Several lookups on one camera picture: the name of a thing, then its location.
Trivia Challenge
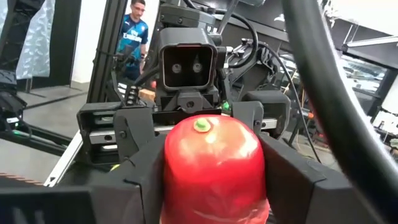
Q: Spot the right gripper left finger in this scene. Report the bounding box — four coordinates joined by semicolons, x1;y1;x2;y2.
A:
0;133;167;224

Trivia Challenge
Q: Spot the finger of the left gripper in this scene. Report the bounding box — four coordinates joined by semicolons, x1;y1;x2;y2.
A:
231;101;265;135
113;107;156;162

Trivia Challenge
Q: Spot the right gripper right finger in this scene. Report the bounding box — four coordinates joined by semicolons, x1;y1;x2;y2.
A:
259;133;388;224

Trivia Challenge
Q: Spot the wooden workbench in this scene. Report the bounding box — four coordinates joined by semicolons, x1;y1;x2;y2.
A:
139;88;156;102

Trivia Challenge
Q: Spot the person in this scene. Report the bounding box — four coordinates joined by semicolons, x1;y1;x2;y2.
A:
116;0;149;81

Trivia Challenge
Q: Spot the translucent plastic sheet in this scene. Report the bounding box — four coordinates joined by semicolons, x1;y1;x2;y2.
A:
15;0;57;80

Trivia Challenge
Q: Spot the white metal bracket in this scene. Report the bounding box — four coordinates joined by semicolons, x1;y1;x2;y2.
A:
43;130;84;187

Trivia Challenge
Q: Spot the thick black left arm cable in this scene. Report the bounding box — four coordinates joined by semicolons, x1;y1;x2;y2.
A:
214;12;259;70

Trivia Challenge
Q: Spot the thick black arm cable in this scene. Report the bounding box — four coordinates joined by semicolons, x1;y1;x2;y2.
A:
281;0;398;224
214;12;259;70

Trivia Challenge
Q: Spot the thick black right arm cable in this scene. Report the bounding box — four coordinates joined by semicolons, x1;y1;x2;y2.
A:
281;0;398;224

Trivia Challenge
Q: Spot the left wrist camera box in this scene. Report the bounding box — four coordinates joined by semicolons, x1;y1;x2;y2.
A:
157;27;219;91

